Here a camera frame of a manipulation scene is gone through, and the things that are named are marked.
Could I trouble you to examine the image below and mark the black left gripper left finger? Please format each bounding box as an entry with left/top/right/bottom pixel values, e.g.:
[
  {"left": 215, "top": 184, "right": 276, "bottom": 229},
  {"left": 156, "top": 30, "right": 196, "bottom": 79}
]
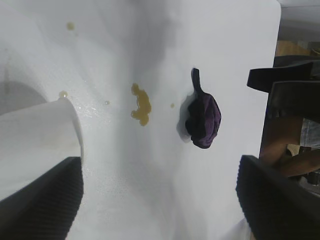
[{"left": 0, "top": 156, "right": 84, "bottom": 240}]

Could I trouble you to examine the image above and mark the purple and black cloth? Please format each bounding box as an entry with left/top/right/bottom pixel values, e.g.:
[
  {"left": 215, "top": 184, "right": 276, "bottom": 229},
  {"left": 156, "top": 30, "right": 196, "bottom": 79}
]
[{"left": 184, "top": 67, "right": 223, "bottom": 150}]

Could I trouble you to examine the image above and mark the brown liquid puddle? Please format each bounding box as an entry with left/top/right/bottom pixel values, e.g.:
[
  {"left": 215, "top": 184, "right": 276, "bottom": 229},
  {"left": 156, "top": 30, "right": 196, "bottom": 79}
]
[{"left": 130, "top": 82, "right": 153, "bottom": 127}]

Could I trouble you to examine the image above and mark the black office chair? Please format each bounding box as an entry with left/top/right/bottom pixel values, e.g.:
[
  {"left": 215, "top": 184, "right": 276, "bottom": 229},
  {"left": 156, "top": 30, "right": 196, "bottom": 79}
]
[{"left": 246, "top": 60, "right": 315, "bottom": 95}]

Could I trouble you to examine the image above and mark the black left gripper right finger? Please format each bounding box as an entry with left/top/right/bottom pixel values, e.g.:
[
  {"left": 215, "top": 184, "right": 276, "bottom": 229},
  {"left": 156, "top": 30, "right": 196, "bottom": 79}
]
[{"left": 235, "top": 154, "right": 320, "bottom": 240}]

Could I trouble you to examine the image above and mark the white paper cup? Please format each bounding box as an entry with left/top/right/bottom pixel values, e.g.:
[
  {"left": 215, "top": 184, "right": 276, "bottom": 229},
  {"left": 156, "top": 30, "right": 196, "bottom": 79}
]
[{"left": 0, "top": 96, "right": 83, "bottom": 202}]

